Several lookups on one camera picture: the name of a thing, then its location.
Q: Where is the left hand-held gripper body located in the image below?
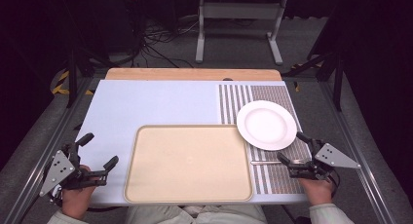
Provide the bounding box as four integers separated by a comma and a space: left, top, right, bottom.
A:
38, 141, 109, 199

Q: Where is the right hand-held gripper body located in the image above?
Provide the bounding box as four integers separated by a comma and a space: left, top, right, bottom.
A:
287, 138, 362, 182

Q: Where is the silver metal fork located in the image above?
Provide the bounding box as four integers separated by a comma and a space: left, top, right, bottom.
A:
250, 158, 307, 167

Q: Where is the person's left hand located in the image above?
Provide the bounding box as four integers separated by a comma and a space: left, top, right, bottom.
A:
60, 185, 99, 220

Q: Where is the person's right hand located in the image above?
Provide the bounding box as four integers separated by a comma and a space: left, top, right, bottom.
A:
298, 178, 336, 207

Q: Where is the white round plate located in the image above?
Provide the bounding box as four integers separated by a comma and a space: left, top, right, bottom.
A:
236, 99, 298, 152

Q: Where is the striped woven placemat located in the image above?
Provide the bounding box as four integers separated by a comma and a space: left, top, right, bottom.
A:
216, 84, 314, 196

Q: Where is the yellow black floor tape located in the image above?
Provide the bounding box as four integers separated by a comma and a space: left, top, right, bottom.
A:
289, 63, 322, 93
51, 69, 95, 96

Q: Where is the light blue table cover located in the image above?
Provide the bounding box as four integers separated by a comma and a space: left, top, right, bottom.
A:
77, 80, 310, 206

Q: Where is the beige plastic tray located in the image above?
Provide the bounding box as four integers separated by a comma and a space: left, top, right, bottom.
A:
124, 124, 254, 205

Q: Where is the person's light clothed lap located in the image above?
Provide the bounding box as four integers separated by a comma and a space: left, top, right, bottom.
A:
125, 204, 268, 224

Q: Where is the dark equipment rack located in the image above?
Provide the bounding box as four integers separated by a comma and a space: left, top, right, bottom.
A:
106, 0, 145, 55

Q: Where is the grey metal stand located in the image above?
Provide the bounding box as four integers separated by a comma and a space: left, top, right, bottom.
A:
194, 0, 288, 66

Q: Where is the aluminium frame rail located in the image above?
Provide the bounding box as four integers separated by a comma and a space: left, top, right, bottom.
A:
319, 80, 397, 224
2, 77, 100, 224

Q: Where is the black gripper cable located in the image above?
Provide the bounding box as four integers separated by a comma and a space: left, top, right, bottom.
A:
328, 168, 343, 200

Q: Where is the bundle of black cables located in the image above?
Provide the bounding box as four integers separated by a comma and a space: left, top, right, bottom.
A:
130, 16, 200, 69

